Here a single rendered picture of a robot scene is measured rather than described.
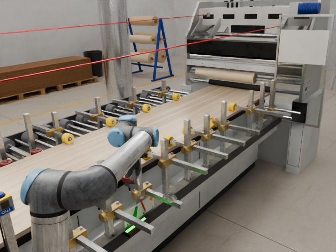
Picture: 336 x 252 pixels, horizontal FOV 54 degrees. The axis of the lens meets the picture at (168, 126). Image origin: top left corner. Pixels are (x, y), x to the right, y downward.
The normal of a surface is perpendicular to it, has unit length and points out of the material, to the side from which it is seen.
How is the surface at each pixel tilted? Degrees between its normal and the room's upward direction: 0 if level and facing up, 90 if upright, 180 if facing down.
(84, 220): 90
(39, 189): 62
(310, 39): 90
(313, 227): 0
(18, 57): 90
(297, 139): 90
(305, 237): 0
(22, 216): 0
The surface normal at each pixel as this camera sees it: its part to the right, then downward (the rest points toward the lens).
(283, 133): -0.62, 0.29
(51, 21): 0.74, 0.22
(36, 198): -0.29, 0.15
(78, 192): 0.28, -0.08
